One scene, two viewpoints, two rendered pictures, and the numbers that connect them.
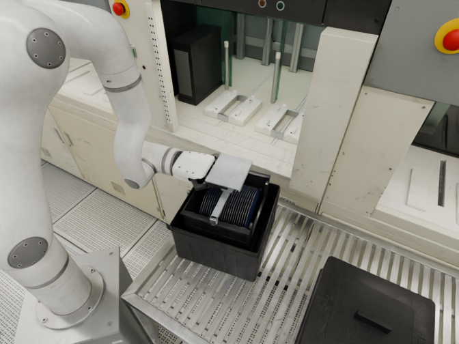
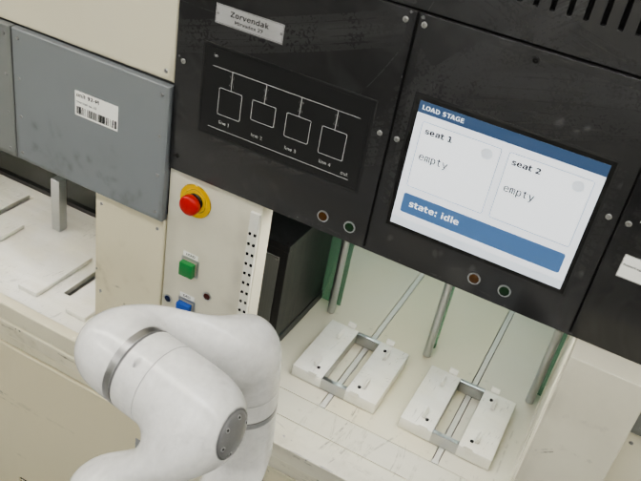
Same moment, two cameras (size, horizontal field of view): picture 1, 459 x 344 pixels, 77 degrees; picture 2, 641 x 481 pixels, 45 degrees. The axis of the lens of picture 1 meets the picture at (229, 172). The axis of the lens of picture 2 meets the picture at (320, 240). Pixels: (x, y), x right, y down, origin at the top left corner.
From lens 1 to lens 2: 0.57 m
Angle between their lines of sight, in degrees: 13
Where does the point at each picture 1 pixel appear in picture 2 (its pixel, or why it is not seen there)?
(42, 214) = not seen: outside the picture
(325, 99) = (566, 445)
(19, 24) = (215, 411)
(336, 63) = (589, 401)
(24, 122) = not seen: outside the picture
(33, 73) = (208, 468)
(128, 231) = not seen: outside the picture
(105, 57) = (250, 389)
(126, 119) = (237, 463)
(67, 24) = (219, 353)
